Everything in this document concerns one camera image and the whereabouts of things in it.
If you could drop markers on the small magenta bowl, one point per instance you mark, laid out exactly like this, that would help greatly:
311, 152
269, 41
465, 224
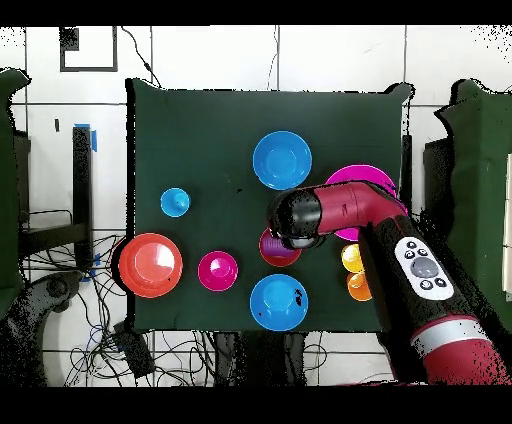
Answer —
218, 272

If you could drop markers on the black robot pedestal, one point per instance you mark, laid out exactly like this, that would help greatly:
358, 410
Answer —
260, 360

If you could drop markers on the green cloth covered table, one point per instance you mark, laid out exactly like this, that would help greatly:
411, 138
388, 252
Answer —
480, 180
8, 200

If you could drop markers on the blue cup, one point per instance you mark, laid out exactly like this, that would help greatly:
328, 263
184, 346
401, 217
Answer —
174, 202

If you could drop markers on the black power brick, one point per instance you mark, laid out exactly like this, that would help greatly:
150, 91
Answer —
134, 354

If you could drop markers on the purple ribbed cup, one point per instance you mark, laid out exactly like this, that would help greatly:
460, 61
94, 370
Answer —
274, 246

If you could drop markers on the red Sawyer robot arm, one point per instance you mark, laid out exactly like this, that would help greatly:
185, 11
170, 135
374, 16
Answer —
348, 208

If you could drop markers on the dark green tablecloth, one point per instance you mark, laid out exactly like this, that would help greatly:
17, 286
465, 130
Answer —
200, 140

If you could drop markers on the large pink bowl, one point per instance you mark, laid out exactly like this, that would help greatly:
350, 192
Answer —
360, 174

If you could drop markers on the yellow cup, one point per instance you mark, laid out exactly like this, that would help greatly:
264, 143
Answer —
351, 258

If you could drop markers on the black stand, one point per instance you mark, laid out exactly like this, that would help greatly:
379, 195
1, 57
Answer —
82, 180
436, 180

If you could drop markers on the orange cup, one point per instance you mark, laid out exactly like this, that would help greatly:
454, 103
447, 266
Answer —
357, 288

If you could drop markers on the blue bowl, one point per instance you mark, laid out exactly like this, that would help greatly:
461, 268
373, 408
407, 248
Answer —
278, 302
282, 160

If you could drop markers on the small red bowl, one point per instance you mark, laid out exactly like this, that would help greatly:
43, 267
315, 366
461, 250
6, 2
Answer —
280, 260

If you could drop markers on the large orange bowl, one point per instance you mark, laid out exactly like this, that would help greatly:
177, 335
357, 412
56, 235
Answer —
150, 266

